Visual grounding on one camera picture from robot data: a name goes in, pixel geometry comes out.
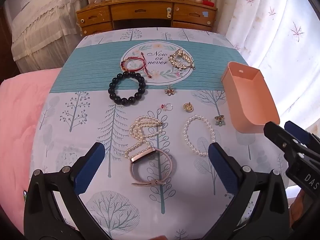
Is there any black bead bracelet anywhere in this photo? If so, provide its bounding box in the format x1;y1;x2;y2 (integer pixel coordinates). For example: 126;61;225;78
108;71;146;104

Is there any tree print tablecloth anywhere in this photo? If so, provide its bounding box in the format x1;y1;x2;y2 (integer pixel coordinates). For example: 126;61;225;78
31;27;290;240

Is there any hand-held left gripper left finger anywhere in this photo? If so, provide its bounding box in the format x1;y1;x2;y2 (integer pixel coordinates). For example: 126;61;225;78
24;142;110;240

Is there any white leaf print curtain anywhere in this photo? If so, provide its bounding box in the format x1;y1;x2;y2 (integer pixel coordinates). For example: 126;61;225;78
212;0;320;130

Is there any pink plastic box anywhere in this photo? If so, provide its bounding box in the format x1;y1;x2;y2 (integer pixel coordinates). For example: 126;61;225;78
221;61;280;133

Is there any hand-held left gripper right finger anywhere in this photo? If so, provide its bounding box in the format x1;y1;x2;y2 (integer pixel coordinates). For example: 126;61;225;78
202;142;298;240

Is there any pink strap bracelet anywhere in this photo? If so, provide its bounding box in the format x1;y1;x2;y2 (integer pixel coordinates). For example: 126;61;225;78
130;148;177;187

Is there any red string bracelet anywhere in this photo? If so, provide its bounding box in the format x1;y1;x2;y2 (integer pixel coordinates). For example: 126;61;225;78
121;52;153;78

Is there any single strand pearl bracelet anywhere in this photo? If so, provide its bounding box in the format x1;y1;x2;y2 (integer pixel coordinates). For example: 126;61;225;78
182;115;216;157

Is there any multi strand pearl bracelet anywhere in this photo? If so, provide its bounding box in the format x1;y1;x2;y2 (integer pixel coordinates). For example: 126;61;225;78
124;115;164;159

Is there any wooden desk with drawers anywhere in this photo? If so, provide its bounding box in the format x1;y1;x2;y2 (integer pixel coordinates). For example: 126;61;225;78
76;0;218;37

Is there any bed with white lace cover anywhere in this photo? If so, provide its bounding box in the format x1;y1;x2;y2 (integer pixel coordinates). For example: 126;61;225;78
11;0;85;73

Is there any pink blanket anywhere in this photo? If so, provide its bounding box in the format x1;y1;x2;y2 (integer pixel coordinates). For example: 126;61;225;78
0;67;63;230

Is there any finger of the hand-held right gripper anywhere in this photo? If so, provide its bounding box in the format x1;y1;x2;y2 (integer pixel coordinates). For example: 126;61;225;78
285;121;320;153
264;121;313;160

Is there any gold rhinestone hair comb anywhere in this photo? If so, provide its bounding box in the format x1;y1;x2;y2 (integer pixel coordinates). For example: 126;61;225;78
168;50;195;70

